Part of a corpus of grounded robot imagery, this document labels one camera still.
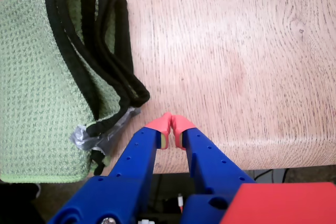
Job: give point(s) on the blue gripper finger coral tip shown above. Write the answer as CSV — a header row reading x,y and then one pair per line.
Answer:
x,y
126,171
210,166

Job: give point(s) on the grey table leg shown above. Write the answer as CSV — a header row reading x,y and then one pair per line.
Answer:
x,y
279,175

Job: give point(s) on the green waffle cloth black trim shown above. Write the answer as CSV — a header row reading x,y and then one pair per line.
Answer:
x,y
31,77

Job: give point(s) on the grey duct tape piece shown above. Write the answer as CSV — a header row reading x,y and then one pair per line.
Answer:
x,y
84,140

